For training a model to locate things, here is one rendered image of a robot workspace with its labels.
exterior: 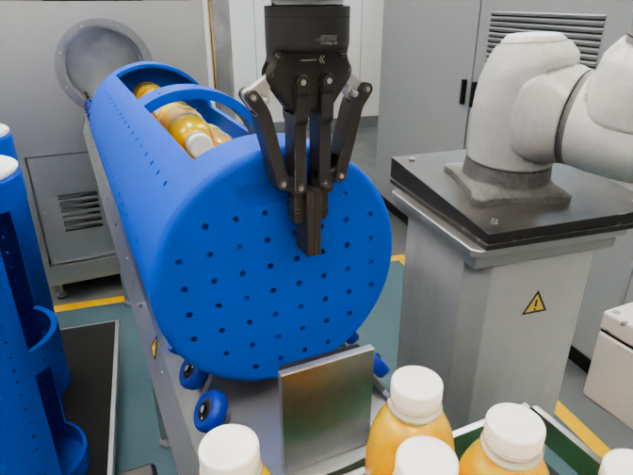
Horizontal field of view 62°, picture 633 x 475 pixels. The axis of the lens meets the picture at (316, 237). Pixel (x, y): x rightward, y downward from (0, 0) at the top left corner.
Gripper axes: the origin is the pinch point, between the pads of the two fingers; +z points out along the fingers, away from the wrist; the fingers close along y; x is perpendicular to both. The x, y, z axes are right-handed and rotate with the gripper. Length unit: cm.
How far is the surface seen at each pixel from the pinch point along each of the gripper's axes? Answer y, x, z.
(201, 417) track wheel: -13.2, -1.2, 20.0
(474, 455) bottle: 1.4, -25.3, 8.9
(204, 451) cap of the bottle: -16.3, -20.1, 5.6
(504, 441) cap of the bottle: 1.7, -27.3, 5.8
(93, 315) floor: -26, 192, 116
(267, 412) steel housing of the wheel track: -5.4, 0.1, 23.4
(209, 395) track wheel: -11.9, -0.3, 18.3
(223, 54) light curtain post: 31, 138, -4
